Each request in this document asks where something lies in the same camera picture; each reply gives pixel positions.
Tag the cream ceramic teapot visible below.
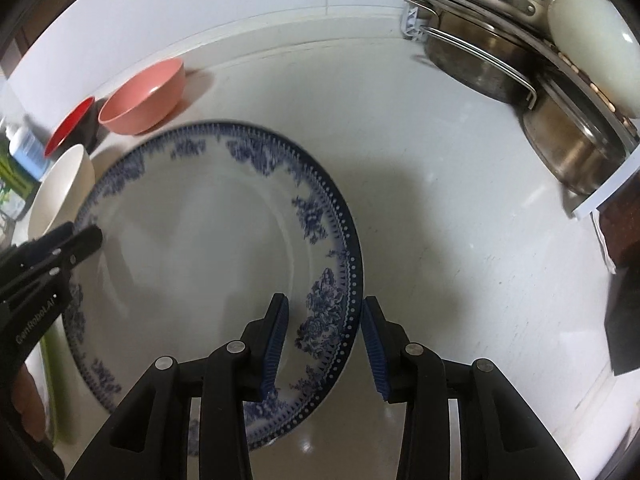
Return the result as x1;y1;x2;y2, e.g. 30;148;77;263
547;0;639;118

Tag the pink bowl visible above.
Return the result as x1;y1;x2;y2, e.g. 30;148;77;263
98;58;186;136

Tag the green dish soap bottle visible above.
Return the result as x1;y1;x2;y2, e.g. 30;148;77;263
0;134;40;221

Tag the black box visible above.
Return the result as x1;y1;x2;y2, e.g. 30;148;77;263
604;264;640;376

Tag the lower stainless steel pot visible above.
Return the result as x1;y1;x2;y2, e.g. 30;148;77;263
521;70;626;196

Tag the dark sauce jar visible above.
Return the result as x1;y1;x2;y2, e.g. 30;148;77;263
599;177;639;269

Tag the cream white bowl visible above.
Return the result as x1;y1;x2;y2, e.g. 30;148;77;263
27;144;96;240

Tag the green plate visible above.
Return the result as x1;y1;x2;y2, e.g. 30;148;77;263
41;328;77;444

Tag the large blue floral plate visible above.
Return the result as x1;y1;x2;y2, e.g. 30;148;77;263
63;122;363;448

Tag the left human hand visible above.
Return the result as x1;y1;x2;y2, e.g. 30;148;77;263
10;364;47;442

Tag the upper stainless steel pot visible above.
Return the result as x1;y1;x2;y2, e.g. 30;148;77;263
404;0;537;108

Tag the white blue pump bottle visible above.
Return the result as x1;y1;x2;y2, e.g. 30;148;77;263
6;124;51;181

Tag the stainless steel pot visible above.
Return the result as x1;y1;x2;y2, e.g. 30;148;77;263
404;0;537;108
521;70;626;196

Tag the red and black bowl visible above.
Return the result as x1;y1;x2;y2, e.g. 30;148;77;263
44;96;99;160

